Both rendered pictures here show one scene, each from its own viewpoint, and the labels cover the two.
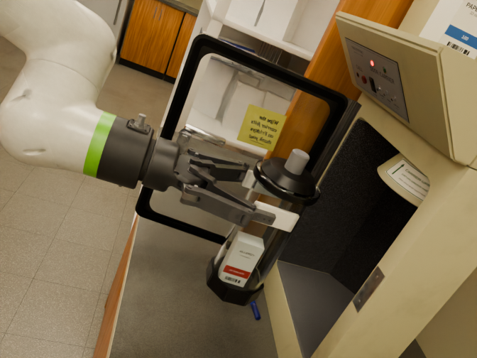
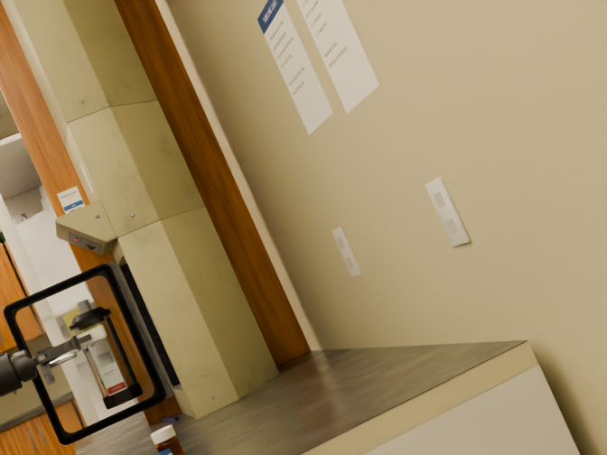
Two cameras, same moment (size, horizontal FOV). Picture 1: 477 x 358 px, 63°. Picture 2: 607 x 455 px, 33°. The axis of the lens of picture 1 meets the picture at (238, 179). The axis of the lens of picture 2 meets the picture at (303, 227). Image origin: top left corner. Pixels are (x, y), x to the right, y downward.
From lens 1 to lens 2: 214 cm
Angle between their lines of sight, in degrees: 26
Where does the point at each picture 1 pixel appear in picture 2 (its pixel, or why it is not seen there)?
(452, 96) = (78, 226)
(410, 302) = (173, 305)
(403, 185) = not seen: hidden behind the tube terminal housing
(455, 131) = (94, 233)
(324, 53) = (79, 256)
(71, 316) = not seen: outside the picture
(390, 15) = not seen: hidden behind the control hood
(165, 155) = (19, 355)
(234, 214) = (66, 346)
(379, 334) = (183, 333)
